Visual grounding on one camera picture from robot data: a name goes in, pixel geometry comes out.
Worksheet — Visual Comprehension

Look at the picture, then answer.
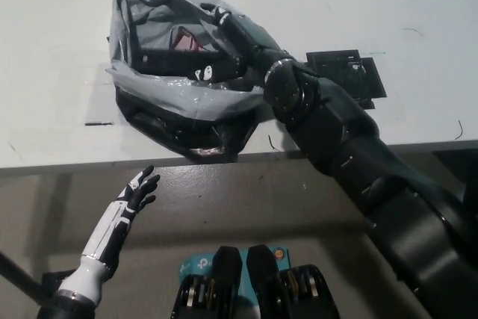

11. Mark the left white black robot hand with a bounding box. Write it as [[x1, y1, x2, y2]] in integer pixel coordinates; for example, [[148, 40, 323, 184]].
[[57, 164, 161, 303]]

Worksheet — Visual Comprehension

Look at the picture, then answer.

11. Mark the grey plastic bag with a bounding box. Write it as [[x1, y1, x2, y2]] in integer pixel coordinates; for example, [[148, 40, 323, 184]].
[[105, 0, 289, 123]]

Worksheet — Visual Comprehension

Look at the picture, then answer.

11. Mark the pink item in bag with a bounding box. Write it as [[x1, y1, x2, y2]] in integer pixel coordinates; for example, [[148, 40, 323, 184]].
[[170, 26, 205, 53]]

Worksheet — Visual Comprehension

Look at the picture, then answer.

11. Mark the black rod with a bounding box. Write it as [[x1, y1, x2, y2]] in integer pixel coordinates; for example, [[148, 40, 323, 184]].
[[0, 248, 44, 309]]

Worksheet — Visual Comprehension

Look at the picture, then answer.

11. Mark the teal network device box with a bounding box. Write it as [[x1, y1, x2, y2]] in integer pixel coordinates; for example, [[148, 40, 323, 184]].
[[179, 246, 291, 301]]

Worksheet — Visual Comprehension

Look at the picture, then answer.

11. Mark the black ribbed robot body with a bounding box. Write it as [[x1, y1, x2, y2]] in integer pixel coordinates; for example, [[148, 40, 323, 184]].
[[170, 244, 341, 319]]

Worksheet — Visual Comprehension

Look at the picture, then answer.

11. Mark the clear plastic sheet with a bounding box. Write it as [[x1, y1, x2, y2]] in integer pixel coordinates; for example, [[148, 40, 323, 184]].
[[84, 62, 130, 127]]

